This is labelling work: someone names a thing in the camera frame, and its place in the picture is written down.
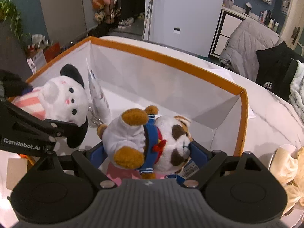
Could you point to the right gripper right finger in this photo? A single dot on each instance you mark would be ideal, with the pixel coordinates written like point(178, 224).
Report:
point(208, 162)

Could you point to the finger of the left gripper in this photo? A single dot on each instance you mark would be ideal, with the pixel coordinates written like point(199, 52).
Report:
point(12, 85)
point(58, 128)

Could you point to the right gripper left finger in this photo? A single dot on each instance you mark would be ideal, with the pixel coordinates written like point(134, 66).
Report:
point(86, 164)

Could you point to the white panda plush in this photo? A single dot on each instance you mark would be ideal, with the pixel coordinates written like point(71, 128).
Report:
point(62, 98)

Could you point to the brown cardboard small box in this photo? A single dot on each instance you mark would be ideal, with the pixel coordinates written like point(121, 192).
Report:
point(16, 169)

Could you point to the sailor dog plush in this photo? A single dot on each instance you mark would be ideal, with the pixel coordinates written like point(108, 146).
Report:
point(142, 140)

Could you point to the orange cardboard box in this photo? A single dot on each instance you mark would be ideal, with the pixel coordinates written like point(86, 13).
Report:
point(135, 74)

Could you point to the white bowl with cloth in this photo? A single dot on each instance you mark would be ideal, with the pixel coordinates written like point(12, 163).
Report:
point(286, 165)

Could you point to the light blue towel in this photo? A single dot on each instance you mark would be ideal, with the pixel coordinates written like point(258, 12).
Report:
point(296, 97)

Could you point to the grey padded jacket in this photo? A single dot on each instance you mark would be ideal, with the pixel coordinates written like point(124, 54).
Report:
point(239, 54)

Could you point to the black jacket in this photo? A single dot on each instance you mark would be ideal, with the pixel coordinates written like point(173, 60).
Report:
point(277, 68)

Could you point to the basketball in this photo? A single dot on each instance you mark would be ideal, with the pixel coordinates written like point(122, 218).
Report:
point(98, 5)

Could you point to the white cabinet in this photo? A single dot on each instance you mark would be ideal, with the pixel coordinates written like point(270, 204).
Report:
point(229, 20)

